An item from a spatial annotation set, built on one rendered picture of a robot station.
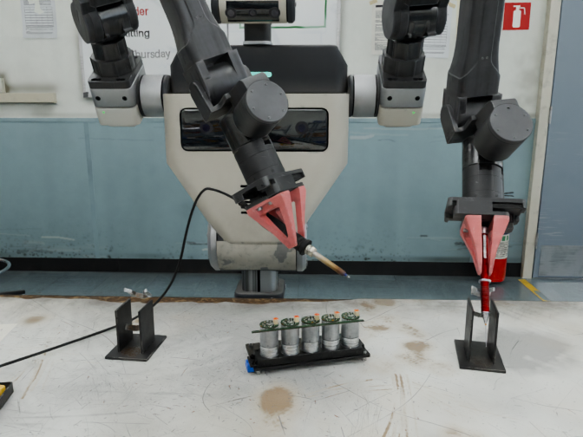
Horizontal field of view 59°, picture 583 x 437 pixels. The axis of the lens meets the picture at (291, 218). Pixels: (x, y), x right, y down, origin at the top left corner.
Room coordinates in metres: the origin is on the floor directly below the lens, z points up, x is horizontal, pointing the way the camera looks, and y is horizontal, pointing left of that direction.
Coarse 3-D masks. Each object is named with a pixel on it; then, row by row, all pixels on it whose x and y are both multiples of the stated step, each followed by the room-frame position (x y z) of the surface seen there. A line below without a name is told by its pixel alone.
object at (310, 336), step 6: (312, 318) 0.64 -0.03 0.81; (306, 324) 0.63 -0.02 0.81; (306, 330) 0.63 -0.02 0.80; (312, 330) 0.63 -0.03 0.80; (318, 330) 0.63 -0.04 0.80; (306, 336) 0.63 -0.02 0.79; (312, 336) 0.63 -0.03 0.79; (318, 336) 0.63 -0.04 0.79; (306, 342) 0.63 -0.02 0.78; (312, 342) 0.63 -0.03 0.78; (318, 342) 0.63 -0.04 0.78; (306, 348) 0.63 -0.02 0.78; (312, 348) 0.63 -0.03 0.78; (318, 348) 0.63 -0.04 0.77
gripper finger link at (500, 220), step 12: (456, 204) 0.70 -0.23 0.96; (468, 204) 0.69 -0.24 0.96; (480, 204) 0.69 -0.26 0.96; (492, 204) 0.69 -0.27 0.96; (456, 216) 0.70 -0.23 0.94; (492, 216) 0.68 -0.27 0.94; (504, 216) 0.67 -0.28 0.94; (492, 228) 0.68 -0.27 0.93; (504, 228) 0.67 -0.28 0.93; (492, 240) 0.67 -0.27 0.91; (492, 252) 0.66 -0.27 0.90; (492, 264) 0.66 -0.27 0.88
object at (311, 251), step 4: (308, 248) 0.68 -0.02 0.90; (312, 248) 0.68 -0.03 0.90; (308, 252) 0.68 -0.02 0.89; (312, 252) 0.68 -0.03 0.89; (316, 252) 0.68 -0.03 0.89; (312, 256) 0.69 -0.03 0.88; (316, 256) 0.68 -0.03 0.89; (320, 256) 0.68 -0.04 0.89; (320, 260) 0.68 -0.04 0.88; (324, 260) 0.67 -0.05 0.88; (328, 260) 0.67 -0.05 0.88; (328, 264) 0.67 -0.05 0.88; (332, 264) 0.67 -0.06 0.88; (332, 268) 0.67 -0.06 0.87; (336, 268) 0.66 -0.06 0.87; (340, 268) 0.66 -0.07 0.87; (340, 272) 0.66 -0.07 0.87; (344, 272) 0.66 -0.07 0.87
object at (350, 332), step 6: (342, 318) 0.65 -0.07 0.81; (342, 324) 0.65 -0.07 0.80; (348, 324) 0.64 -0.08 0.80; (354, 324) 0.64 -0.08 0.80; (342, 330) 0.65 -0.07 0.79; (348, 330) 0.64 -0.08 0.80; (354, 330) 0.64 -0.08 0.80; (342, 336) 0.65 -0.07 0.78; (348, 336) 0.64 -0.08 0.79; (354, 336) 0.64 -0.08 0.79; (342, 342) 0.65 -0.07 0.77; (348, 342) 0.64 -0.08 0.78; (354, 342) 0.64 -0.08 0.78
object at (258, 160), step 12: (252, 144) 0.71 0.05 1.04; (264, 144) 0.72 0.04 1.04; (240, 156) 0.71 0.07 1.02; (252, 156) 0.71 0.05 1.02; (264, 156) 0.71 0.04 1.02; (276, 156) 0.72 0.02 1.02; (240, 168) 0.72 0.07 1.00; (252, 168) 0.70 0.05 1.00; (264, 168) 0.70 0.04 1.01; (276, 168) 0.71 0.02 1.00; (300, 168) 0.75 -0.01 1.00; (252, 180) 0.70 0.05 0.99; (264, 180) 0.67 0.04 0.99; (240, 192) 0.69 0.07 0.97; (252, 192) 0.71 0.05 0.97
